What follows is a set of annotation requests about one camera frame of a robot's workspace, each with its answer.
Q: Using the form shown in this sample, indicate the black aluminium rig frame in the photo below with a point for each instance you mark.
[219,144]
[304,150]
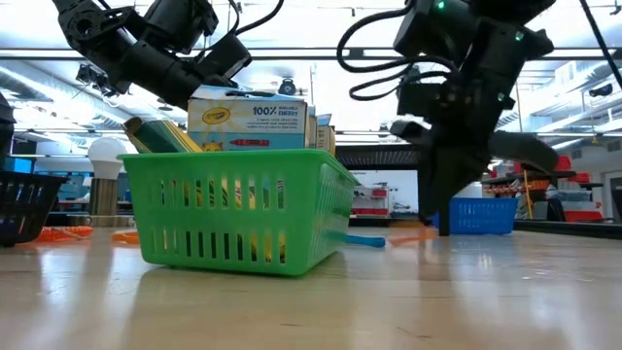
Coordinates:
[568,228]

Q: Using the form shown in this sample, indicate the silver ventilation duct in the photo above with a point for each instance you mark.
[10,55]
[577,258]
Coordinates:
[29,85]

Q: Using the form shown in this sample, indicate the black mesh monitor riser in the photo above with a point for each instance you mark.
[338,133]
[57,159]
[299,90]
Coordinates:
[379,158]

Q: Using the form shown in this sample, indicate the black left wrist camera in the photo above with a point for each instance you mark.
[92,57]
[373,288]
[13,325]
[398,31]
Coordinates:
[226,56]

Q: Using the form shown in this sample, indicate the computer monitor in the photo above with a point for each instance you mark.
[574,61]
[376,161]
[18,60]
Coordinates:
[22,165]

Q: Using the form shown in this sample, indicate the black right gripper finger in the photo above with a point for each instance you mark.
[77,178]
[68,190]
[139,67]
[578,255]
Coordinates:
[457,175]
[427,185]

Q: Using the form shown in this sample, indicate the blue plastic slotted basket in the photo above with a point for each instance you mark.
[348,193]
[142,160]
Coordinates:
[486,216]

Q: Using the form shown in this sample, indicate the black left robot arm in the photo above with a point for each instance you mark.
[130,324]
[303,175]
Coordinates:
[165,24]

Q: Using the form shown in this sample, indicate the small four-crayon box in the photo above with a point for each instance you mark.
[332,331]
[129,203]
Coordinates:
[160,138]

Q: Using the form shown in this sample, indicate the black plastic slotted basket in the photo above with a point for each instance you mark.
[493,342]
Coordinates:
[29,204]

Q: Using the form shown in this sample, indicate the white shelf unit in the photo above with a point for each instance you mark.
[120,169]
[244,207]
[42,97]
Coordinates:
[369,199]

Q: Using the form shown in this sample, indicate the black rig camera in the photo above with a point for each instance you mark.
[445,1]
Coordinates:
[94,80]
[287,87]
[601,90]

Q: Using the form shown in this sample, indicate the green plastic slotted basket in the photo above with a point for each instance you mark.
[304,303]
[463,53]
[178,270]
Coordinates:
[146,253]

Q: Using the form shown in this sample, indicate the brass lamp with white bulb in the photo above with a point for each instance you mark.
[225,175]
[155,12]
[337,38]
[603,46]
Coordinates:
[107,155]

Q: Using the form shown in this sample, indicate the black light bar frame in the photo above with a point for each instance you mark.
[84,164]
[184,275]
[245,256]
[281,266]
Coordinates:
[357,53]

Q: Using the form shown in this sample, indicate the orange spiral wrist coil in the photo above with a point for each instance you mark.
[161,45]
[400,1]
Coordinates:
[53,234]

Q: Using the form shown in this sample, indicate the red storage bin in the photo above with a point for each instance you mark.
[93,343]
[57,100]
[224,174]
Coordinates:
[563,164]
[583,217]

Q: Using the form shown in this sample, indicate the black shelf rack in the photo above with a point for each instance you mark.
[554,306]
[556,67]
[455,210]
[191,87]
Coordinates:
[566,174]

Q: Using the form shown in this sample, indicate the blue rubber band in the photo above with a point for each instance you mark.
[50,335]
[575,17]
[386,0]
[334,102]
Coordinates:
[367,240]

